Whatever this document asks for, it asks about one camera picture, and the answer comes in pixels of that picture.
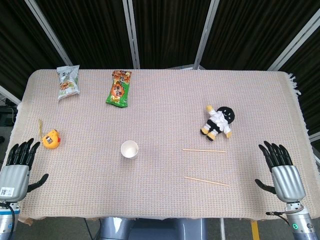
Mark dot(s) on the white partition post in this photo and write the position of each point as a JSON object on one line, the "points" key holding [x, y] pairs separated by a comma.
{"points": [[10, 95], [315, 136], [132, 35], [295, 42], [48, 32], [206, 35]]}

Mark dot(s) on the grey robot torso base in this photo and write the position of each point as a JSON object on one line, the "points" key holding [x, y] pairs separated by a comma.
{"points": [[152, 228]]}

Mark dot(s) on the green orange snack bag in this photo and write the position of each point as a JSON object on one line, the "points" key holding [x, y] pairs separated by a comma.
{"points": [[118, 91]]}

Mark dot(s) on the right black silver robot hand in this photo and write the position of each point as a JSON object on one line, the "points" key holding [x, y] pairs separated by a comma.
{"points": [[287, 182]]}

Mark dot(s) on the white green snack bag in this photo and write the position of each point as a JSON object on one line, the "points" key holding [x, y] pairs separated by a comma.
{"points": [[68, 82]]}

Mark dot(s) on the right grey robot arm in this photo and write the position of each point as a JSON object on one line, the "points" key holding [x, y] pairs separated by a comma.
{"points": [[301, 225]]}

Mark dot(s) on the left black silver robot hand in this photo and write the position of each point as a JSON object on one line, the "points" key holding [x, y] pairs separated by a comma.
{"points": [[13, 178]]}

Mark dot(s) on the dark partition panel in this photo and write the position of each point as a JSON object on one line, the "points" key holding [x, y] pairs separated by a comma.
{"points": [[170, 32], [250, 30], [15, 50], [310, 62], [87, 32]]}

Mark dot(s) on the white paper cup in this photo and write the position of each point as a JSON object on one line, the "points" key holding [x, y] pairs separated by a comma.
{"points": [[129, 149]]}

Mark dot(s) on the yellow tape measure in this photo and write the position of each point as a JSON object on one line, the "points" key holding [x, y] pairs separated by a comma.
{"points": [[51, 140]]}

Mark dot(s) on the beige woven tablecloth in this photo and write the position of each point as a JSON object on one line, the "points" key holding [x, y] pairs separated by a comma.
{"points": [[160, 175]]}

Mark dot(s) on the wooden chopstick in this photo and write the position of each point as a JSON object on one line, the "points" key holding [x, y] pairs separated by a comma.
{"points": [[203, 150], [206, 181]]}

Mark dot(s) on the black white plush doll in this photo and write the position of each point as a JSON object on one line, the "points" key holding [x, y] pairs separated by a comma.
{"points": [[218, 121]]}

